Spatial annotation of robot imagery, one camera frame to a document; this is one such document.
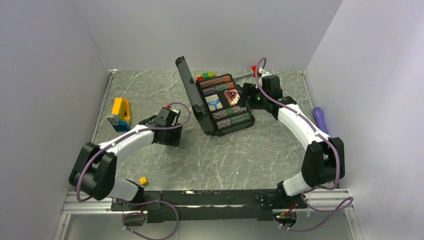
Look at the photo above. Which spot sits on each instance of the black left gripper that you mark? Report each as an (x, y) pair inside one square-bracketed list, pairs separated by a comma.
[(174, 141)]

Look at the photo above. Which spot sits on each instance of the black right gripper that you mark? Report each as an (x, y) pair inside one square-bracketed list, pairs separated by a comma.
[(250, 89)]

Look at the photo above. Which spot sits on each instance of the red playing card deck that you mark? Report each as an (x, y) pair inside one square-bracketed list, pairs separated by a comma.
[(236, 98)]

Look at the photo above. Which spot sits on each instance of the red triangular dealer button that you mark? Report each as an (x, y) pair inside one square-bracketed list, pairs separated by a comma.
[(231, 95)]

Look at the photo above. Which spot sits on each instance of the blue texas holdem card deck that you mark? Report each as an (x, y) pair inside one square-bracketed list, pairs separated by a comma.
[(213, 102)]

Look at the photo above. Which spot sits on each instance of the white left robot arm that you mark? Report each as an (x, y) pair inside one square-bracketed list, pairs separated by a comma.
[(95, 169)]

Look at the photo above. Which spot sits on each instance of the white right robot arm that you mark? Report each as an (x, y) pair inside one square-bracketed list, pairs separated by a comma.
[(323, 162)]

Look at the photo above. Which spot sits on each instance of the blue green purple chip row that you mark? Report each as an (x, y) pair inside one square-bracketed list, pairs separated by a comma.
[(229, 112)]

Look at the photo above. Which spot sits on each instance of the red headed toy hammer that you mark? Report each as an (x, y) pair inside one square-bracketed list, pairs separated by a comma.
[(250, 73)]

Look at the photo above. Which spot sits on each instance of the orange black chip row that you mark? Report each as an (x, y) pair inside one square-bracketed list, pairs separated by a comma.
[(215, 81)]

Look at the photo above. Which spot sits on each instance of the black poker chip case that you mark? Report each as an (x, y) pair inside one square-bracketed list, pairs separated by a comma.
[(199, 106)]

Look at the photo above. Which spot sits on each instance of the pink green chip row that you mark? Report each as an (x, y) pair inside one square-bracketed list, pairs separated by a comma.
[(238, 119)]

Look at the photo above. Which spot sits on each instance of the purple green orange chip row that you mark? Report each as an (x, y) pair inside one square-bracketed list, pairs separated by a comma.
[(218, 88)]

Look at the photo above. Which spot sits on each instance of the colourful toy brick stack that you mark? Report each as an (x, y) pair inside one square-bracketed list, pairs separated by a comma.
[(205, 76)]

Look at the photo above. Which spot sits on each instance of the yellow orange duplo brick tower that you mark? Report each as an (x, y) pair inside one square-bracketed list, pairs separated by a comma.
[(120, 115)]

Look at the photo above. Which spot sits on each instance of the small yellow cube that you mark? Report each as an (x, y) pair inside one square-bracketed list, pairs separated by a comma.
[(143, 181)]

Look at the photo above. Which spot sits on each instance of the purple cylindrical flashlight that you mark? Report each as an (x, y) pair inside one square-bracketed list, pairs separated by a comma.
[(319, 118)]

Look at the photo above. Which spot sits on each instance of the black base crossbar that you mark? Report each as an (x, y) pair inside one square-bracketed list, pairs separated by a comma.
[(196, 205)]

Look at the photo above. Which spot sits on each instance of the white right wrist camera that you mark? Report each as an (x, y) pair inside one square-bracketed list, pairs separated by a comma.
[(262, 72)]

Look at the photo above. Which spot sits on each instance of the aluminium frame rail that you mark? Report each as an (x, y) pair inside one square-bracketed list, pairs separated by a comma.
[(72, 206)]

